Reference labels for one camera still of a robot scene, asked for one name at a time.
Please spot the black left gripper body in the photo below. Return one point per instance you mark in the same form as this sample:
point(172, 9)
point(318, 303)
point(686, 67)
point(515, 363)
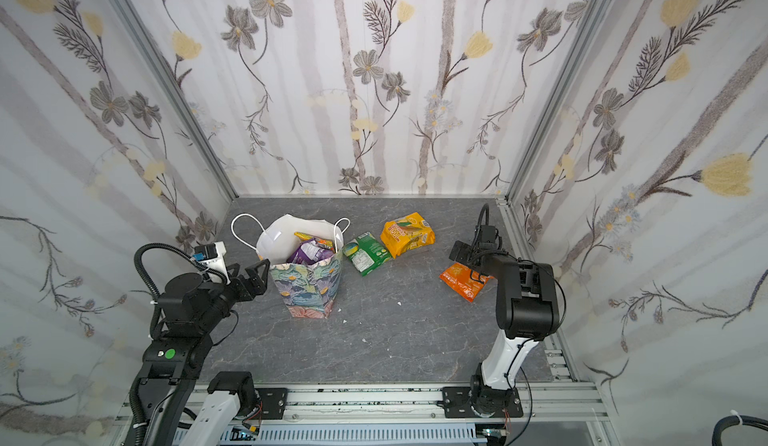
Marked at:
point(244, 284)

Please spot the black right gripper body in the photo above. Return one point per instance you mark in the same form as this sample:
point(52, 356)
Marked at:
point(473, 254)

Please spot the orange chips packet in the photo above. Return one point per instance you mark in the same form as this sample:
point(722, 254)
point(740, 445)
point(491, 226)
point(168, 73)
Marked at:
point(464, 281)

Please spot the floral white paper bag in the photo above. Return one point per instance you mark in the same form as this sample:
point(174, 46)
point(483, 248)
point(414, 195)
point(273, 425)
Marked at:
point(307, 291)

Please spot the purple snack packet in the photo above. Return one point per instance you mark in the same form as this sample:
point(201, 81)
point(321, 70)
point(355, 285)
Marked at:
point(309, 253)

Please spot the green snack packet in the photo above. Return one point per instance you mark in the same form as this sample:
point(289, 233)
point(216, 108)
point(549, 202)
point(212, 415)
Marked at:
point(366, 253)

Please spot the orange fruit snack packet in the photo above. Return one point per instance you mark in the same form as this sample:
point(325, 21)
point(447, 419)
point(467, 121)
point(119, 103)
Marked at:
point(319, 242)

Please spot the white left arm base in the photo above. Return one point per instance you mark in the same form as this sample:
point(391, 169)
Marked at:
point(231, 395)

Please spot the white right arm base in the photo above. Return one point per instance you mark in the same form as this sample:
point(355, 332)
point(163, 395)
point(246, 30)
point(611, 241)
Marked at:
point(493, 390)

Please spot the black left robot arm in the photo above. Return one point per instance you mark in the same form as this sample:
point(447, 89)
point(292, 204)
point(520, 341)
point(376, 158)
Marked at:
point(185, 313)

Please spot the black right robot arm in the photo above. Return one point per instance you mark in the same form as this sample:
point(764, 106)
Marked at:
point(526, 292)

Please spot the yellow candy bag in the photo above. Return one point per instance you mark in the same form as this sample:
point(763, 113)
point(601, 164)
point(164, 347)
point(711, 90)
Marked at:
point(407, 233)

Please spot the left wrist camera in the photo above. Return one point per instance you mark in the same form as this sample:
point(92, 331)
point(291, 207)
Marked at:
point(211, 256)

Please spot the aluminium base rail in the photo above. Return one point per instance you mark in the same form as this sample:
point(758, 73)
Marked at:
point(554, 413)

